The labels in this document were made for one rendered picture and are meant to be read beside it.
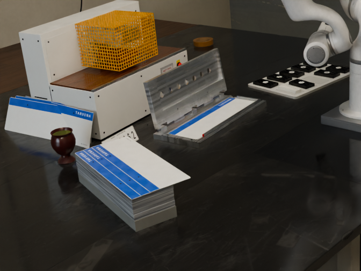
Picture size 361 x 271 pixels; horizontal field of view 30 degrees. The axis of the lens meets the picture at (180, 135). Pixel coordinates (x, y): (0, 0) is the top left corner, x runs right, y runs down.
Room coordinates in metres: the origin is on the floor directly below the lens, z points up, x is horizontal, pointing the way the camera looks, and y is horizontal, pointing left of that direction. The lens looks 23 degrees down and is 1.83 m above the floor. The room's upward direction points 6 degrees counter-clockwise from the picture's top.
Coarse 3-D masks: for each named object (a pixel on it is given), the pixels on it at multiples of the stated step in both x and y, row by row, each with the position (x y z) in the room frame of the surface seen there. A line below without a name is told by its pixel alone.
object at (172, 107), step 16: (192, 64) 2.45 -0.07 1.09; (208, 64) 2.52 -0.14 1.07; (160, 80) 2.30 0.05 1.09; (176, 80) 2.36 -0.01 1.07; (192, 80) 2.42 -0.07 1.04; (208, 80) 2.50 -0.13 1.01; (224, 80) 2.55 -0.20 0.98; (160, 96) 2.27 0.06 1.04; (176, 96) 2.34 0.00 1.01; (192, 96) 2.39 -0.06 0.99; (208, 96) 2.46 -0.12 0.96; (160, 112) 2.24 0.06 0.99; (176, 112) 2.30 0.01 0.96; (160, 128) 2.22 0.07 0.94
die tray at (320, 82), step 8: (328, 64) 2.84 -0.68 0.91; (312, 72) 2.76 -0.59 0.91; (304, 80) 2.66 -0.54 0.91; (312, 80) 2.65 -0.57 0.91; (320, 80) 2.64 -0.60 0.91; (328, 80) 2.63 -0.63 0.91; (336, 80) 2.63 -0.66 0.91; (256, 88) 2.64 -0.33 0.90; (264, 88) 2.61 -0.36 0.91; (272, 88) 2.60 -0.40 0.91; (312, 88) 2.55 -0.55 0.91; (320, 88) 2.56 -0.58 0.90; (288, 96) 2.50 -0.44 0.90; (296, 96) 2.48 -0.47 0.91
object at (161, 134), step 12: (216, 96) 2.50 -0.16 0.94; (228, 96) 2.53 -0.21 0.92; (192, 108) 2.40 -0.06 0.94; (204, 108) 2.43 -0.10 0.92; (252, 108) 2.37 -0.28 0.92; (180, 120) 2.33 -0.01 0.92; (240, 120) 2.29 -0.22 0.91; (156, 132) 2.23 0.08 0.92; (168, 132) 2.22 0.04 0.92; (216, 132) 2.17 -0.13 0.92; (180, 144) 2.15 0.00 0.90; (192, 144) 2.12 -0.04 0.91; (204, 144) 2.11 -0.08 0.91
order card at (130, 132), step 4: (128, 128) 2.20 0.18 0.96; (132, 128) 2.21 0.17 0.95; (120, 132) 2.17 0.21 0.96; (124, 132) 2.18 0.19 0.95; (128, 132) 2.19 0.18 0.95; (132, 132) 2.20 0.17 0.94; (112, 136) 2.14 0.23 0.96; (116, 136) 2.15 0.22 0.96; (120, 136) 2.16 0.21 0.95; (124, 136) 2.17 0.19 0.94; (128, 136) 2.18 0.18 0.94; (132, 136) 2.19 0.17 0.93; (136, 136) 2.21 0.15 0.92; (104, 140) 2.11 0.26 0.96; (108, 140) 2.12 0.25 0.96; (112, 140) 2.13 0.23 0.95
